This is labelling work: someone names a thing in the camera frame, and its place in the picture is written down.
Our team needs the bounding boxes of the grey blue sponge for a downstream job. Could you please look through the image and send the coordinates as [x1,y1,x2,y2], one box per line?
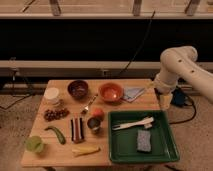
[137,130,151,152]

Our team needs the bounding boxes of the green plastic tray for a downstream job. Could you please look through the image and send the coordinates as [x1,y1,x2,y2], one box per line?
[108,111,179,164]

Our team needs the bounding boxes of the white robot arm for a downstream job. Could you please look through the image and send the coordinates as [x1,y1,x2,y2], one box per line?
[153,46,213,110]

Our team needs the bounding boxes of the blue folded cloth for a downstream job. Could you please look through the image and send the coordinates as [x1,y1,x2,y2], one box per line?
[122,87,145,103]

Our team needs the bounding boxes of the orange bowl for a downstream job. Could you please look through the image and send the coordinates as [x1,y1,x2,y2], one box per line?
[99,82,124,102]

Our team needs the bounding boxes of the orange peach fruit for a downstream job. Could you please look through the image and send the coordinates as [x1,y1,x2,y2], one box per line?
[91,108,105,121]

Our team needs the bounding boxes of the small metal cup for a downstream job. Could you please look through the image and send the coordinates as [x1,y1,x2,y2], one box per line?
[87,117,101,134]

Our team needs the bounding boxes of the metal spoon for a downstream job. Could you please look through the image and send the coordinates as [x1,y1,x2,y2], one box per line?
[81,94,98,114]

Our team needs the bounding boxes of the dark purple bowl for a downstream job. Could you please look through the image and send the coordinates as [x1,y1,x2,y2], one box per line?
[67,80,88,100]

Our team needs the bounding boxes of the yellow banana toy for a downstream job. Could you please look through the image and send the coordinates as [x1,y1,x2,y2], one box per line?
[72,146,100,156]

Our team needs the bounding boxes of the wooden table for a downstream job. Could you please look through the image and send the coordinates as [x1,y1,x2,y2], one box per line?
[21,89,161,167]

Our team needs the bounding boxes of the bunch of red grapes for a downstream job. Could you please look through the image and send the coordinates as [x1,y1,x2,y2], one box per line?
[44,108,69,122]

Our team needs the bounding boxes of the green chili pepper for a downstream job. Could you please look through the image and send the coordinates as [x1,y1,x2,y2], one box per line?
[45,126,66,145]

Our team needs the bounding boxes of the green cup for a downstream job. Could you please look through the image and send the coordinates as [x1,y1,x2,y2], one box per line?
[25,136,44,154]

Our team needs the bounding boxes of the black cable on wall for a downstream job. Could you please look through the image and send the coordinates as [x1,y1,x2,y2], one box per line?
[117,9,157,77]

